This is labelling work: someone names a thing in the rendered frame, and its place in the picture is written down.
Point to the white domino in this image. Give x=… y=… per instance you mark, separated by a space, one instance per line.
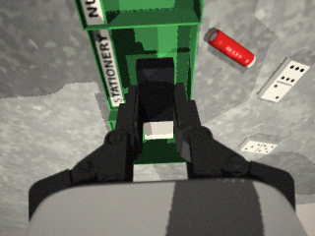
x=285 y=77
x=258 y=145

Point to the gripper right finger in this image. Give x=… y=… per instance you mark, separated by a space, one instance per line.
x=208 y=158

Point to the green rack of bins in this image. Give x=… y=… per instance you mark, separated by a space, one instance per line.
x=116 y=49

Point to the red battery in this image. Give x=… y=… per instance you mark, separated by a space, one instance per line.
x=232 y=49

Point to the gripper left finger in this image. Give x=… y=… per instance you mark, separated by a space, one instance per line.
x=111 y=162

